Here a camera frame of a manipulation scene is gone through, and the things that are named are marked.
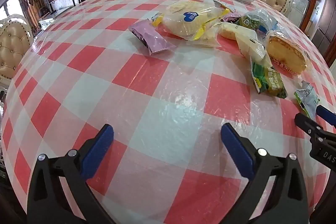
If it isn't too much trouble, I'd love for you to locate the large bread bag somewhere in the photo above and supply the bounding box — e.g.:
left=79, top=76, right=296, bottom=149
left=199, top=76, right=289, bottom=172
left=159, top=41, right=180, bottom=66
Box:
left=152, top=0, right=230, bottom=47

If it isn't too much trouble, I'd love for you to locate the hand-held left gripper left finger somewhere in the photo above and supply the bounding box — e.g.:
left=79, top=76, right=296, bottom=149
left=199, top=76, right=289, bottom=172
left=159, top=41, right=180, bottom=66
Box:
left=26, top=124, right=116, bottom=224

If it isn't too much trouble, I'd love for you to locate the small green white packet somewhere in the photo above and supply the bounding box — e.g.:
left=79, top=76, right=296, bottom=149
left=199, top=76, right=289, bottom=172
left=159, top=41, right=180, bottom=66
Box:
left=293, top=80, right=321, bottom=120

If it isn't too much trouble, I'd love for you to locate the round cake packet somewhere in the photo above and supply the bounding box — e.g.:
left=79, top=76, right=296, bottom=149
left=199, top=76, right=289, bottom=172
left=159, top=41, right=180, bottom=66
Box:
left=266, top=31, right=313, bottom=78

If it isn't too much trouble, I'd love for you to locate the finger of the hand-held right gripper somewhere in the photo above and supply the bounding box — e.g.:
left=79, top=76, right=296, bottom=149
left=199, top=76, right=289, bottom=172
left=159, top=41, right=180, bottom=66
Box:
left=316, top=105, right=336, bottom=126
left=294, top=112, right=336, bottom=169

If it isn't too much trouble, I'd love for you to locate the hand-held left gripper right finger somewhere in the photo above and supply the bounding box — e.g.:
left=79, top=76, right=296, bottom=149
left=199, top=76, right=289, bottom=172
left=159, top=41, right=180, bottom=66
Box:
left=221, top=123, right=309, bottom=224

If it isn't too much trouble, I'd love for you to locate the long pale bread packet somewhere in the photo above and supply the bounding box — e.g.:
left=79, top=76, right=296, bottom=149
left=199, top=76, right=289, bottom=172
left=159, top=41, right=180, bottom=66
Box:
left=219, top=22, right=256, bottom=41

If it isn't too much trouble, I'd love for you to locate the small dark purple packet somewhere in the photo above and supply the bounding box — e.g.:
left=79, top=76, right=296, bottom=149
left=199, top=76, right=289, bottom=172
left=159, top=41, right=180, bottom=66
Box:
left=225, top=13, right=241, bottom=24

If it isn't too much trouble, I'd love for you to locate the red white checkered tablecloth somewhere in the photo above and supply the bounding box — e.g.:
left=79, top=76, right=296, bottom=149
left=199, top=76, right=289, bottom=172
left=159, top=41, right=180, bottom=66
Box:
left=1, top=0, right=332, bottom=224

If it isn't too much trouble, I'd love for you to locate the brown curtain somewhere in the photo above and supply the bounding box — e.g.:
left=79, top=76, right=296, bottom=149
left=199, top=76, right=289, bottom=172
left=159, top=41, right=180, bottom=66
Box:
left=16, top=0, right=40, bottom=33

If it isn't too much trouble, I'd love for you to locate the purple snack packet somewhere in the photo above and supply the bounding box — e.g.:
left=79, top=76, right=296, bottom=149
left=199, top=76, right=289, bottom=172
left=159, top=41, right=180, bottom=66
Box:
left=128, top=19, right=176, bottom=56

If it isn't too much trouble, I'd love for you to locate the clear blue snack packet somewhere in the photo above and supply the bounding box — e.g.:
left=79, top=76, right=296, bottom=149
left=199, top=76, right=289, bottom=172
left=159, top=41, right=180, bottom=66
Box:
left=238, top=9, right=279, bottom=38

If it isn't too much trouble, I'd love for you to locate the green snack packet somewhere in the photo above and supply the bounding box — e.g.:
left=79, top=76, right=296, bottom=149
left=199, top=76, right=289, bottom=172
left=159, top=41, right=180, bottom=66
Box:
left=251, top=60, right=288, bottom=99

